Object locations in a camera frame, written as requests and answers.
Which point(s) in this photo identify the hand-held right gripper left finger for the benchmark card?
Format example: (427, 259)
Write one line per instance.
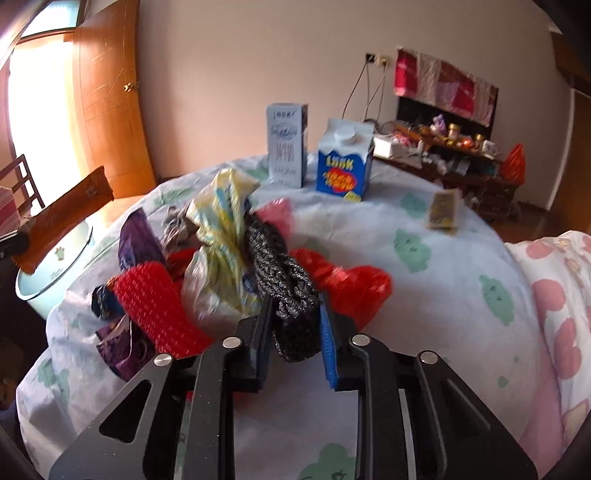
(263, 344)

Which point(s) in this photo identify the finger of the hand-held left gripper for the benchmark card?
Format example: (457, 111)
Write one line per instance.
(14, 244)

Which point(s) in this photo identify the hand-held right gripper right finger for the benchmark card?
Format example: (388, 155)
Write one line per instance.
(328, 350)

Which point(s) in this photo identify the light blue printed basin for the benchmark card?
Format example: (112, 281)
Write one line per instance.
(55, 286)

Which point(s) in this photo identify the brown wrapper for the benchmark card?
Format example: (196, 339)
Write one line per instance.
(64, 212)

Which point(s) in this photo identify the black knit cloth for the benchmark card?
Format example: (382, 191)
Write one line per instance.
(286, 286)

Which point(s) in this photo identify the red plastic bag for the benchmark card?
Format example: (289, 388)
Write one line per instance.
(355, 286)

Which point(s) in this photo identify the dark blue wrapper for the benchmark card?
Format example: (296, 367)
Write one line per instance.
(105, 302)

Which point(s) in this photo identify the red foam net sleeve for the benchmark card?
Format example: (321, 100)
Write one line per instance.
(152, 304)

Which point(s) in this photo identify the purple foil wrapper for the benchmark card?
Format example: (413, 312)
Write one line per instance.
(136, 240)

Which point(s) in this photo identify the yellow white plastic bag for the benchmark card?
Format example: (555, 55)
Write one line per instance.
(221, 221)

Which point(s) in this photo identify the grey cloth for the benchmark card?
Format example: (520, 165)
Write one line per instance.
(178, 226)

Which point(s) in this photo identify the dark wooden chair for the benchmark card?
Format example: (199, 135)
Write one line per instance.
(21, 177)

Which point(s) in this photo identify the white green-print tablecloth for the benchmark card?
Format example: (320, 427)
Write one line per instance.
(438, 286)

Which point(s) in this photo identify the pink plastic bag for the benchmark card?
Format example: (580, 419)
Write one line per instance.
(274, 214)

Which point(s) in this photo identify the wooden door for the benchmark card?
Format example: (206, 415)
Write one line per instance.
(111, 106)

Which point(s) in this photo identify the small gold dark packet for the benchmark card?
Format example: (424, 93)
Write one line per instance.
(442, 210)

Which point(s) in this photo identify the blue gable-top carton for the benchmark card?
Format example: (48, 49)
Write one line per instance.
(344, 166)

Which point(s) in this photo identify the tall white blue carton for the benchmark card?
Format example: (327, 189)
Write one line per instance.
(286, 143)

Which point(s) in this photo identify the white flat box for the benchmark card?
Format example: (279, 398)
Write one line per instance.
(392, 147)

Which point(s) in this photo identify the cluttered wooden cabinet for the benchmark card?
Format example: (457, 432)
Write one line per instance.
(480, 184)

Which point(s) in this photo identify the pink printed blanket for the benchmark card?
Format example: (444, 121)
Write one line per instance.
(558, 323)

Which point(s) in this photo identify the red gift bag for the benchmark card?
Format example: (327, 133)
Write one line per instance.
(513, 164)

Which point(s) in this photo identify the red patterned cover cloth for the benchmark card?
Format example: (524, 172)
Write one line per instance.
(438, 83)

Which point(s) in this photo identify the wall socket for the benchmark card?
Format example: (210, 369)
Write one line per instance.
(377, 59)

